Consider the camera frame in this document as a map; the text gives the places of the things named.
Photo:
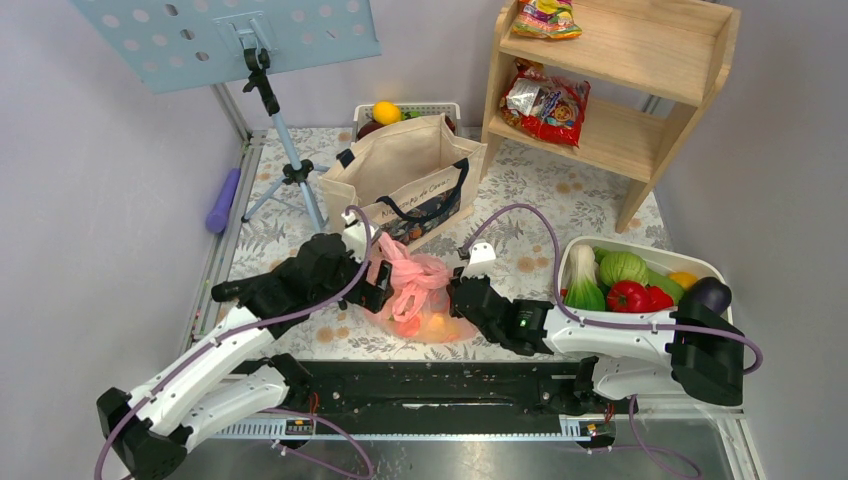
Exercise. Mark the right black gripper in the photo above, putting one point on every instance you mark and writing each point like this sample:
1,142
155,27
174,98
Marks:
454,281

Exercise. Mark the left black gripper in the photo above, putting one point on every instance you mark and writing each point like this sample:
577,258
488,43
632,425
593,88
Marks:
373,296

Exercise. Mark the pink plastic grocery bag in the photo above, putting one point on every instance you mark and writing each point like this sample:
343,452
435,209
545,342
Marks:
419,309

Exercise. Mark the beige canvas tote bag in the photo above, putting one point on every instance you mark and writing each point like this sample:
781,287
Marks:
413,179

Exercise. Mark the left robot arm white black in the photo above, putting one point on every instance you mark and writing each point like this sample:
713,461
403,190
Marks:
153,427

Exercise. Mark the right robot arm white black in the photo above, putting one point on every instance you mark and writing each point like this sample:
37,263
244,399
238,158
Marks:
691,349

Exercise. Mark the green cabbage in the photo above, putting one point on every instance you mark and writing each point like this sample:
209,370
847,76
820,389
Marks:
623,266

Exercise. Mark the white perforated fruit basket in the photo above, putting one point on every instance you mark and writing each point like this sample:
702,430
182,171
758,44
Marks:
364,121

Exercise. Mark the red snack bag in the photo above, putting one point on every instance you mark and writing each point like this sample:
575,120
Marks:
551,109

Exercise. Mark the yellow orange pepper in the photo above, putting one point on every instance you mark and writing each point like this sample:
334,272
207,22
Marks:
684,279

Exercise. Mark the purple eggplant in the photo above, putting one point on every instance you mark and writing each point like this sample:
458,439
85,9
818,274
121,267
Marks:
711,293

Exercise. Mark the colourful snack bag top shelf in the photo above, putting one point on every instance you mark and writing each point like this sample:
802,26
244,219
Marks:
546,19

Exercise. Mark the wooden two-tier shelf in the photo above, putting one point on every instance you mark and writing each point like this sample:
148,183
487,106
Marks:
655,67

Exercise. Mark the light blue music stand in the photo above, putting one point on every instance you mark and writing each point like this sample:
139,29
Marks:
177,45

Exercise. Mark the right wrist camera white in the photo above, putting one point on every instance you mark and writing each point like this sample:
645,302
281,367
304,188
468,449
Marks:
479,259

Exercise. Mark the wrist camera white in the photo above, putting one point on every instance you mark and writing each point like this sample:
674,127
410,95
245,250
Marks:
479,259
357,237

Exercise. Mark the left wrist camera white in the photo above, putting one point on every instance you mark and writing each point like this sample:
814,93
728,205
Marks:
357,237

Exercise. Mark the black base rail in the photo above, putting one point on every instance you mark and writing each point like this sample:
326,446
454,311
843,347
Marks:
444,398

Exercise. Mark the purple handle tool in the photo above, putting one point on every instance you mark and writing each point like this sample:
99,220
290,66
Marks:
217,218

